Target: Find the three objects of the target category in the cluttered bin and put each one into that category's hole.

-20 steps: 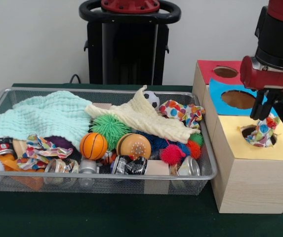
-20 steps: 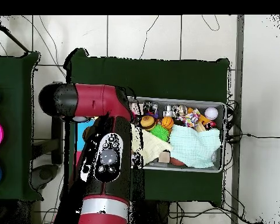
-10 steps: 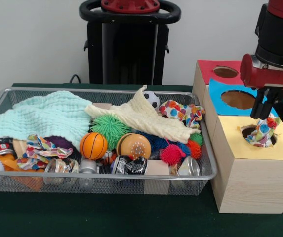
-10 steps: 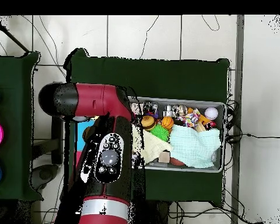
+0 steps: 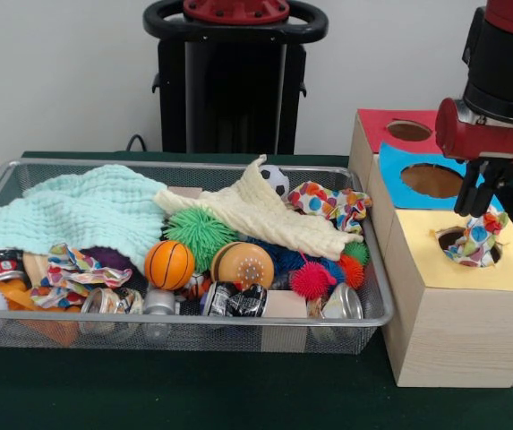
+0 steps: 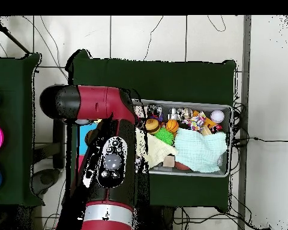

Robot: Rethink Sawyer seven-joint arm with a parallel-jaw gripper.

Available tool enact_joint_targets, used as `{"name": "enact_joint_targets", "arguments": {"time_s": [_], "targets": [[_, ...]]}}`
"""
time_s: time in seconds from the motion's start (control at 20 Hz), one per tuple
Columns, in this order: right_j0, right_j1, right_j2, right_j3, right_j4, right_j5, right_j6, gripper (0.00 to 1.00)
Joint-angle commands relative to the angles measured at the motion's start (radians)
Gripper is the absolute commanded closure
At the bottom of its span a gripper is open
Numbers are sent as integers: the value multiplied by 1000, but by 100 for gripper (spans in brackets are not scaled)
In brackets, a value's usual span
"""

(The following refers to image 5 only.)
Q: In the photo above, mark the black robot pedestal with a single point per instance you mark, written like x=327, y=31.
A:
x=220, y=112

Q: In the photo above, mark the mint green waffle cloth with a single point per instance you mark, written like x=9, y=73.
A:
x=81, y=210

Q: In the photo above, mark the orange toy basketball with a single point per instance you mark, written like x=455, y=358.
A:
x=168, y=265

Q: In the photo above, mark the small toy soccer ball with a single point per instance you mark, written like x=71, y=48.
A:
x=276, y=179

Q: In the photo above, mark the crushed silver can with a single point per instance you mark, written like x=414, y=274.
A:
x=347, y=304

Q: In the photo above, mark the colourful polka dot cloth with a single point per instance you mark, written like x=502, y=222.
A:
x=323, y=201
x=477, y=239
x=72, y=273

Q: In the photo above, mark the hamburger toy ball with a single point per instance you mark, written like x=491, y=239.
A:
x=240, y=266

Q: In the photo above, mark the shallow mesh bin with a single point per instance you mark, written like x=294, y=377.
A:
x=193, y=333

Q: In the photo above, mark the green spiky rubber ball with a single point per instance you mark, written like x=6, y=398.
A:
x=193, y=230

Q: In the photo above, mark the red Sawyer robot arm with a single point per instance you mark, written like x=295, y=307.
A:
x=507, y=58

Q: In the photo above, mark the wooden box with three holes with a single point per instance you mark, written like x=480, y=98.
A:
x=457, y=336

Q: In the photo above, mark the cream waffle cloth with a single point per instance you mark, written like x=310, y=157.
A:
x=274, y=219

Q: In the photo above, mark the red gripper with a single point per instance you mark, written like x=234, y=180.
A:
x=498, y=141

